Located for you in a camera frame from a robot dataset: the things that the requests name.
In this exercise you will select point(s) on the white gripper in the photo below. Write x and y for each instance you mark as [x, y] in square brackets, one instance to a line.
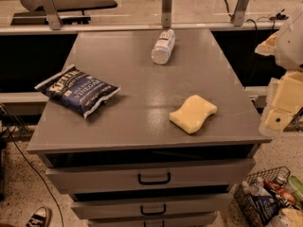
[292, 49]

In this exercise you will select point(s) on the clear plastic water bottle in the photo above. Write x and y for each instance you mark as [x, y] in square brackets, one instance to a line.
[163, 47]

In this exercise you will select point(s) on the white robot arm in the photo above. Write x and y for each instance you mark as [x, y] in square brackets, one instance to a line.
[289, 43]

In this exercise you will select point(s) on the green bottle in basket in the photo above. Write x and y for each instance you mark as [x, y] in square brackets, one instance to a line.
[295, 187]

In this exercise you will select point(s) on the water bottle in basket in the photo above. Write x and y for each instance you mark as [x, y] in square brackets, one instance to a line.
[255, 188]

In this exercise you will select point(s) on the blue snack bag in basket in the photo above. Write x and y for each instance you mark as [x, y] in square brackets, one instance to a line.
[267, 207]

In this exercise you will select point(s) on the blue chip bag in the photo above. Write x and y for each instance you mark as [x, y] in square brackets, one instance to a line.
[77, 90]

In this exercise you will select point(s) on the yellow sponge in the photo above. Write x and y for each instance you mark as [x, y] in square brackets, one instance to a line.
[191, 116]

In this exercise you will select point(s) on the top grey drawer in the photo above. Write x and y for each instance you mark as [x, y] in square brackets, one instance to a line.
[96, 179]

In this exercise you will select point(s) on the grey drawer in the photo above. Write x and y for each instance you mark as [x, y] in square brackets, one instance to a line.
[96, 179]
[199, 220]
[152, 207]

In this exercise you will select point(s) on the grey drawer cabinet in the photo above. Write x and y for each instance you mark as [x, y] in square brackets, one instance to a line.
[134, 126]

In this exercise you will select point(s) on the middle grey drawer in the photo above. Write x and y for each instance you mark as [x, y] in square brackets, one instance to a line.
[152, 207]

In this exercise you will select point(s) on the bottom grey drawer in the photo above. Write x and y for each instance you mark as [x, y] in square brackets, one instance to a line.
[199, 220]

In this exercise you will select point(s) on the black and white sneaker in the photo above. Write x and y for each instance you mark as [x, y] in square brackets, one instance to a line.
[40, 218]

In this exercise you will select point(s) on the right metal bracket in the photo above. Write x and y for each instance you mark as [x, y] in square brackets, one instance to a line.
[237, 18]

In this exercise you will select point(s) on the metal bracket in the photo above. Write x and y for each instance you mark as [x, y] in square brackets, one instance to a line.
[237, 18]
[166, 13]
[52, 16]

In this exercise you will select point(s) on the middle metal bracket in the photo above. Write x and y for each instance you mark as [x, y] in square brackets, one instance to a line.
[166, 13]

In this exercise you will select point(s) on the black wire basket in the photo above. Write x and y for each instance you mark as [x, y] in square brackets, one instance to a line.
[245, 201]

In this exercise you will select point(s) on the left metal bracket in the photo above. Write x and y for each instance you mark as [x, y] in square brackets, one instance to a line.
[52, 16]

